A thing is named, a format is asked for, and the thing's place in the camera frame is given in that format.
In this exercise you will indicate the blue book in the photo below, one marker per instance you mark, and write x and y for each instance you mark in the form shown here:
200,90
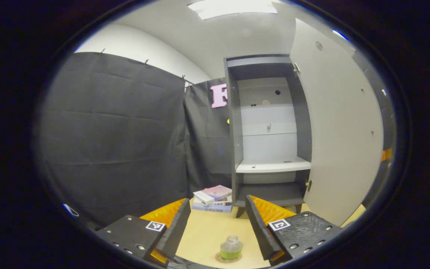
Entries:
211,208

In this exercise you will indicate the black backdrop cloth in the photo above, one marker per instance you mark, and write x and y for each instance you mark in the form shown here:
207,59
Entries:
106,130

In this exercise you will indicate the green label plastic bottle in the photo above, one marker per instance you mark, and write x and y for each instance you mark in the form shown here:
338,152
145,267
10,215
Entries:
231,248

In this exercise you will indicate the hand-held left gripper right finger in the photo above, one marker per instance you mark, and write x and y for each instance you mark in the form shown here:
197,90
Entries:
259,231

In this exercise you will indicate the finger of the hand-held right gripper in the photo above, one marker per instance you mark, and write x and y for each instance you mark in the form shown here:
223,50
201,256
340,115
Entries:
386,155

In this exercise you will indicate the dark grey cabinet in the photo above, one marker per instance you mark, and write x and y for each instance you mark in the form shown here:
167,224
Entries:
233,149

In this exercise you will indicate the small white box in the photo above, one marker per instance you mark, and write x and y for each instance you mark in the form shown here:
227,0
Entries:
203,197

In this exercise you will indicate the white cabinet shelf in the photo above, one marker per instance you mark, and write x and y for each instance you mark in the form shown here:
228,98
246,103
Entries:
271,166

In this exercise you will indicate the light grey cabinet door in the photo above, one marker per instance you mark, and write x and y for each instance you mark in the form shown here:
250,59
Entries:
342,130

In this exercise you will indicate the metal door hinge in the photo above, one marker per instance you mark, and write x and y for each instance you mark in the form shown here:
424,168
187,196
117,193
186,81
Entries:
308,185
296,67

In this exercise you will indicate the white book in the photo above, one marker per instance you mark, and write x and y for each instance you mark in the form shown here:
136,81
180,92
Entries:
222,202

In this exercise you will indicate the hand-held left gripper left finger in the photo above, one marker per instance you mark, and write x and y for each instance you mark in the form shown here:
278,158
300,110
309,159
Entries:
177,231

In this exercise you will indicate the ceiling light panel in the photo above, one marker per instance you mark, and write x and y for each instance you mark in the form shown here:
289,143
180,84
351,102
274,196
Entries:
233,8

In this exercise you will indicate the beige coaster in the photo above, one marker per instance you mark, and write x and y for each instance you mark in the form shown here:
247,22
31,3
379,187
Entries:
217,257

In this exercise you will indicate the pink book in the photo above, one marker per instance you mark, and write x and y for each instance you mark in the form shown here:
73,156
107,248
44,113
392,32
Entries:
220,191

